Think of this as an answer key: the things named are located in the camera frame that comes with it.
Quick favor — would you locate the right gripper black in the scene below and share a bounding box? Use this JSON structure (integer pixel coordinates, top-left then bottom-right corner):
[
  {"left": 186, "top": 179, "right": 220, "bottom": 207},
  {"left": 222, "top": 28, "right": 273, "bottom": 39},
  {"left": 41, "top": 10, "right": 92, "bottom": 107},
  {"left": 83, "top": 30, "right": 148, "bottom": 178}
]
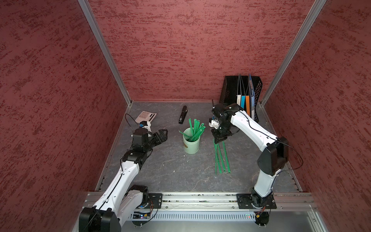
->
[{"left": 211, "top": 119, "right": 233, "bottom": 143}]

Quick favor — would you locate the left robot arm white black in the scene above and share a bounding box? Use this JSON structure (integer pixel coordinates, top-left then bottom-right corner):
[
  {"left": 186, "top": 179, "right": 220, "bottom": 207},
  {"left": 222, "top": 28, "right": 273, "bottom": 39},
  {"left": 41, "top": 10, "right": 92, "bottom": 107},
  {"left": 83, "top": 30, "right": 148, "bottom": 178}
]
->
[{"left": 78, "top": 128, "right": 168, "bottom": 232}]

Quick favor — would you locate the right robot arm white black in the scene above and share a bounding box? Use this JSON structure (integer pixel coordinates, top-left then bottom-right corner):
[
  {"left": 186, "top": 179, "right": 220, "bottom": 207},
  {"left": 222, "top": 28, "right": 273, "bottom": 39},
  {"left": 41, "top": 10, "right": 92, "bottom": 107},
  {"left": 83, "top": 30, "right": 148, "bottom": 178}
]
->
[{"left": 210, "top": 103, "right": 288, "bottom": 209}]

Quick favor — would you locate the pale green storage cup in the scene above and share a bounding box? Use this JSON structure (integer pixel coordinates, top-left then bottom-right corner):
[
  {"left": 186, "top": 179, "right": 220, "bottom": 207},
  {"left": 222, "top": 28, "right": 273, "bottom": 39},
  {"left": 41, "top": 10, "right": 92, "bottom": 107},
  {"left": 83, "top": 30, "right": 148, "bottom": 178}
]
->
[{"left": 183, "top": 128, "right": 201, "bottom": 154}]

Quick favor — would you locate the green straw upright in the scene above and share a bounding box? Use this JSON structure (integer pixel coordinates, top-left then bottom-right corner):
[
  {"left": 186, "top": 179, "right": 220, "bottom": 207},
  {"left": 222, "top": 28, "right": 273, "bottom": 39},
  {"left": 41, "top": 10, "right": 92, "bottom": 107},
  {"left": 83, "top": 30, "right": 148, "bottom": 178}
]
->
[{"left": 188, "top": 118, "right": 194, "bottom": 136}]

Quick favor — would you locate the black stapler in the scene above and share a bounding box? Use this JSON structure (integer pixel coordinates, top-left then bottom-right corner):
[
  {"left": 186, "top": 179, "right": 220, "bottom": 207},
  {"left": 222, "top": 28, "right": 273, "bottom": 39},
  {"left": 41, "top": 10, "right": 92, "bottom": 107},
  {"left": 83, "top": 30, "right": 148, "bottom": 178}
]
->
[{"left": 178, "top": 105, "right": 188, "bottom": 124}]

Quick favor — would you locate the black mesh file organizer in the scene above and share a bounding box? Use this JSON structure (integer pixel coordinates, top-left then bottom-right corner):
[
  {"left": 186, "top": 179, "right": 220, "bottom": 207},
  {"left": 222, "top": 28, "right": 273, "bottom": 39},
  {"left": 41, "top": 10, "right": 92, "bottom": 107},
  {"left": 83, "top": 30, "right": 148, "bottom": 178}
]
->
[{"left": 219, "top": 75, "right": 262, "bottom": 122}]

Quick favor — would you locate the blue spine folder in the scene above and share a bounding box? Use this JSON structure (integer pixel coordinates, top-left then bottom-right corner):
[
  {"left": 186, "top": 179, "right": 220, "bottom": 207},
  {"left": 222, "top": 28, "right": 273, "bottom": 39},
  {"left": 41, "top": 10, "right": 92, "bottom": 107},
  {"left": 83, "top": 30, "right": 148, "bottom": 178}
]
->
[{"left": 240, "top": 76, "right": 246, "bottom": 109}]

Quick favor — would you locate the orange spine folder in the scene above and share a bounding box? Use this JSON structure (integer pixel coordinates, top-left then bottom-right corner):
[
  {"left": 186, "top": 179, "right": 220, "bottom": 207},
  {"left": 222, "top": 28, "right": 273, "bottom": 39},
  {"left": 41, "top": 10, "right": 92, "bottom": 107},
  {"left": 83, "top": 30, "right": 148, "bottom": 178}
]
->
[{"left": 245, "top": 88, "right": 251, "bottom": 116}]

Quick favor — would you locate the light blue folder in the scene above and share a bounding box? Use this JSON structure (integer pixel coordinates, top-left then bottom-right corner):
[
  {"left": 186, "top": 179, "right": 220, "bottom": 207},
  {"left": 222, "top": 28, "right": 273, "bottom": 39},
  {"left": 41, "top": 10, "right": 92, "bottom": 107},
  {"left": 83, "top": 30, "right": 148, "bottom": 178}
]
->
[{"left": 249, "top": 74, "right": 255, "bottom": 120}]

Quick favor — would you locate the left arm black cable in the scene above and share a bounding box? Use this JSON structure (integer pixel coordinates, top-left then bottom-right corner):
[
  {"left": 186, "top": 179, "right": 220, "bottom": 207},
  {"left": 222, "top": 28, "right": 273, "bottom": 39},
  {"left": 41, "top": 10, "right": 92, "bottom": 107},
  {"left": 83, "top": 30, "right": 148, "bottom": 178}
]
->
[{"left": 124, "top": 113, "right": 141, "bottom": 132}]

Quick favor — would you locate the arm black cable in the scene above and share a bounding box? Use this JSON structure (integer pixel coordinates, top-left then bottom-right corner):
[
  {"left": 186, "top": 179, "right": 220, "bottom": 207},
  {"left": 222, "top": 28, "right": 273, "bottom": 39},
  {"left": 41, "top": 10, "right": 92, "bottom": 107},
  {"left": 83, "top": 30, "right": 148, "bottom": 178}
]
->
[
  {"left": 231, "top": 108, "right": 304, "bottom": 172},
  {"left": 124, "top": 113, "right": 141, "bottom": 132}
]

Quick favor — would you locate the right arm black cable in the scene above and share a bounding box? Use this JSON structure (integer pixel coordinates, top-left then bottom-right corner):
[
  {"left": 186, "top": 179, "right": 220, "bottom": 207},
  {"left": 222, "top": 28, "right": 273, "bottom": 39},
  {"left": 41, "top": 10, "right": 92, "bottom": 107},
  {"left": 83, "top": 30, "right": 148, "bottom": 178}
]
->
[{"left": 231, "top": 108, "right": 304, "bottom": 172}]

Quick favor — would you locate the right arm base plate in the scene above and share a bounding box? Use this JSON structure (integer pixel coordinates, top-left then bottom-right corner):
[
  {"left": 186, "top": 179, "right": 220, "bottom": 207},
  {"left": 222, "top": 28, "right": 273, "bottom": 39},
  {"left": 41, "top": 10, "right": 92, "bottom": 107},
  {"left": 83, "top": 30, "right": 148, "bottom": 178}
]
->
[{"left": 236, "top": 193, "right": 277, "bottom": 210}]

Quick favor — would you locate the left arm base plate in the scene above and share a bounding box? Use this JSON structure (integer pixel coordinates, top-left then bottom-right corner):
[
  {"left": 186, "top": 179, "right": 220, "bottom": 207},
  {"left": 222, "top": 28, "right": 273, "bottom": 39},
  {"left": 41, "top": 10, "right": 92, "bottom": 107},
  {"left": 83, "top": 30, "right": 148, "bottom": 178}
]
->
[{"left": 145, "top": 193, "right": 163, "bottom": 209}]

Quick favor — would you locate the aluminium mounting rail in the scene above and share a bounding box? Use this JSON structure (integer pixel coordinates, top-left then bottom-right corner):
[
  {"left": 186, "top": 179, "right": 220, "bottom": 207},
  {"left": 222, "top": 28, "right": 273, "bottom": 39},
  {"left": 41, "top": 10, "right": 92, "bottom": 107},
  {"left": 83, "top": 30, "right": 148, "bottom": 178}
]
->
[{"left": 82, "top": 191, "right": 317, "bottom": 212}]

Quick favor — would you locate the left aluminium corner post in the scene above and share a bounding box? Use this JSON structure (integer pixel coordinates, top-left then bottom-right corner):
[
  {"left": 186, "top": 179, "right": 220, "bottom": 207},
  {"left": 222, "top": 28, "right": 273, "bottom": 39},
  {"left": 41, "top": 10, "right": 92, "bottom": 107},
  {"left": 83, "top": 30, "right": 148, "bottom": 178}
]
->
[{"left": 78, "top": 0, "right": 132, "bottom": 106}]

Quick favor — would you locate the aluminium corner post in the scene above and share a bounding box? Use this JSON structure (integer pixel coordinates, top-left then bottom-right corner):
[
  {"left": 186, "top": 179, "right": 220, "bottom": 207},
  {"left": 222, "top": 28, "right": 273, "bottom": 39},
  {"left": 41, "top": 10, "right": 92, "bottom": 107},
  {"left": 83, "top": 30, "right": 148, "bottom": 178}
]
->
[
  {"left": 78, "top": 0, "right": 132, "bottom": 106},
  {"left": 260, "top": 0, "right": 327, "bottom": 107}
]

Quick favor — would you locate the right aluminium corner post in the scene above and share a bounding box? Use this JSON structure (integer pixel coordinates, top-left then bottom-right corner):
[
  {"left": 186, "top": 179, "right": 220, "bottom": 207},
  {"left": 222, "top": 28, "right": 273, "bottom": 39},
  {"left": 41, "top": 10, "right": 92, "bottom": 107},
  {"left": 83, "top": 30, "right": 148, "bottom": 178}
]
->
[{"left": 260, "top": 0, "right": 327, "bottom": 107}]

